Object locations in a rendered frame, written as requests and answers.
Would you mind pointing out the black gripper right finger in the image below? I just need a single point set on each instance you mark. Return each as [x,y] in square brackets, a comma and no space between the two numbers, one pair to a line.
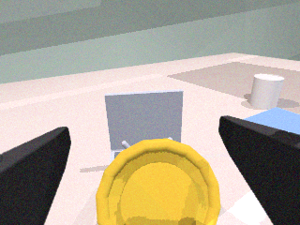
[269,160]

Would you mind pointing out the yellow round plate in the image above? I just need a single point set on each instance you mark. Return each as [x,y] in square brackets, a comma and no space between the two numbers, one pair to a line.
[158,182]

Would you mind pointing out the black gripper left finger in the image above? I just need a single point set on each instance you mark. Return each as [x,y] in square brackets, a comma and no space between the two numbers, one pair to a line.
[30,175]

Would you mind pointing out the white cylinder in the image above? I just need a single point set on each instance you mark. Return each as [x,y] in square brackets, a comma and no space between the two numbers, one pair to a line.
[265,91]

